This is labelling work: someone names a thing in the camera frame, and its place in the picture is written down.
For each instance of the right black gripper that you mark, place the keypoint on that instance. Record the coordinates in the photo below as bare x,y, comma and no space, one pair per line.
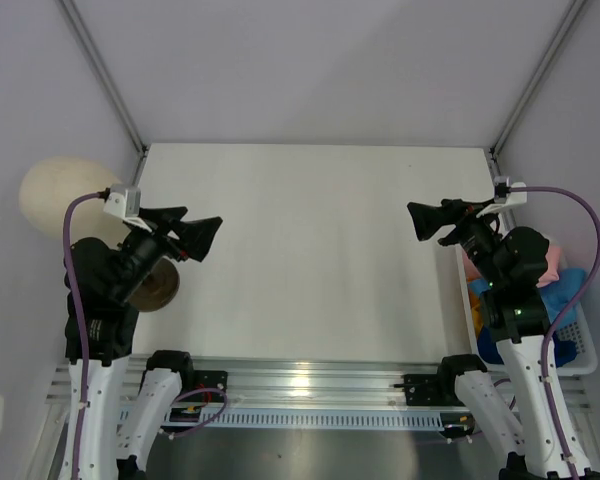
427,219

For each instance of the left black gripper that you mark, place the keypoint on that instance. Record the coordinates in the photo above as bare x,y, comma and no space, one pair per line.
195,235

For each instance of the pink bucket hat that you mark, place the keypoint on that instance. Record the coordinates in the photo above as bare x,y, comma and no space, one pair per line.
551,275

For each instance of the blue bucket hat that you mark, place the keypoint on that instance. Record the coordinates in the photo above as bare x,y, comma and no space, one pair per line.
555,296

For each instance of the cream mannequin head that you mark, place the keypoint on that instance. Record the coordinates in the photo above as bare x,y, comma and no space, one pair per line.
47,190

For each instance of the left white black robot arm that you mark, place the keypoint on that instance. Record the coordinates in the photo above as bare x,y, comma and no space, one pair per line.
99,341

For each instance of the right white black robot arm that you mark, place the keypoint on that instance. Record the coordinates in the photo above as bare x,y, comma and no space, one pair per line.
536,440

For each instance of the yellow hat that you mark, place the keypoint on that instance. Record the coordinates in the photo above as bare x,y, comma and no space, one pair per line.
476,315

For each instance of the white plastic basket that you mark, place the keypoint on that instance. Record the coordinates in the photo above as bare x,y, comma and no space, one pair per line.
586,360

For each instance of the dark blue hat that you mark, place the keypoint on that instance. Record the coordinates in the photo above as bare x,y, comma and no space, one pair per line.
564,351

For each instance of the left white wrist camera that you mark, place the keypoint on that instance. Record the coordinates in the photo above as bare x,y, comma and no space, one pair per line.
123,202

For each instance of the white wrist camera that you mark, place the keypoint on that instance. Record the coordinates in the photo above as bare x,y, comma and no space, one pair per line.
507,196
123,202

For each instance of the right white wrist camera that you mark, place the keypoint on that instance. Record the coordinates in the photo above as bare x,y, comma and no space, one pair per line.
507,196

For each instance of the aluminium mounting rail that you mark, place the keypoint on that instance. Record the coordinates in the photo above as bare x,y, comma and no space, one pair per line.
307,385

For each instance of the white slotted cable duct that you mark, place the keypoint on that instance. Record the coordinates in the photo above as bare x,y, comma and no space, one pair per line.
394,418

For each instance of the left aluminium corner post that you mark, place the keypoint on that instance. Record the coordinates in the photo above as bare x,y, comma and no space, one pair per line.
93,57

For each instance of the aluminium corner post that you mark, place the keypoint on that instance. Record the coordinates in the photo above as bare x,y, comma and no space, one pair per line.
93,57
550,54

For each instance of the right aluminium corner post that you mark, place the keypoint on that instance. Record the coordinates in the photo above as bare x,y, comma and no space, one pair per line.
550,54

